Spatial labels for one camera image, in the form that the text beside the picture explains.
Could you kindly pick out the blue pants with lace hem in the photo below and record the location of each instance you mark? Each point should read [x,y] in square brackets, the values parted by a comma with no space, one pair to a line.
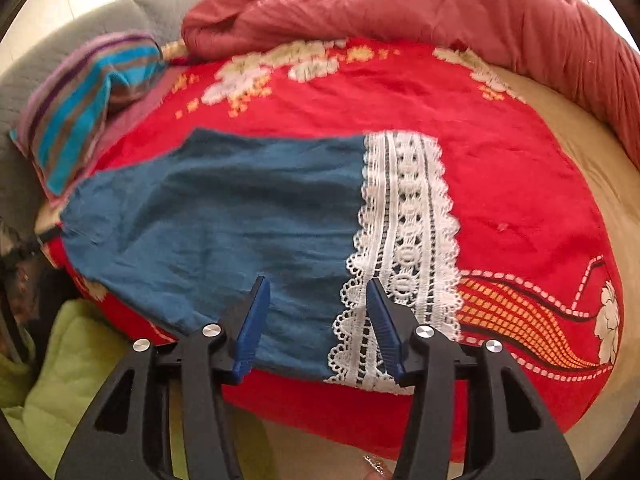
[225,220]

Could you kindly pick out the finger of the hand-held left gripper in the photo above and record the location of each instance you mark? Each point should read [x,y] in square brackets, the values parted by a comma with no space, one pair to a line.
[47,236]

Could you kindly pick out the reddish brown quilt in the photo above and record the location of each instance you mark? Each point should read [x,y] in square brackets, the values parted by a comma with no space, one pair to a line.
[450,10]

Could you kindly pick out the beige bed sheet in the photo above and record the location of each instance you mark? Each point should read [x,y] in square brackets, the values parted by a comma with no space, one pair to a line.
[590,160]

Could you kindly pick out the red floral blanket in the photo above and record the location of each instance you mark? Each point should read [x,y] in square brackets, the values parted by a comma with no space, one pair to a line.
[500,170]

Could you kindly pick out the light green cloth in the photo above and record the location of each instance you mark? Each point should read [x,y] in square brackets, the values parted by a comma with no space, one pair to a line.
[65,360]

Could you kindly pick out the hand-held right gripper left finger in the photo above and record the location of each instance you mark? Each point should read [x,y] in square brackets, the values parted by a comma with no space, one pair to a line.
[252,330]

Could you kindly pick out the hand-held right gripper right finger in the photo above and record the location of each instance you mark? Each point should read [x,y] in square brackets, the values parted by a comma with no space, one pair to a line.
[385,330]

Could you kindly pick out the grey padded headboard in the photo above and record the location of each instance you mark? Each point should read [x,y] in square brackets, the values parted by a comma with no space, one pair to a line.
[100,15]

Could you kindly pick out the striped towel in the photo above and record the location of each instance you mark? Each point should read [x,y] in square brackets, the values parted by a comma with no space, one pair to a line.
[65,110]

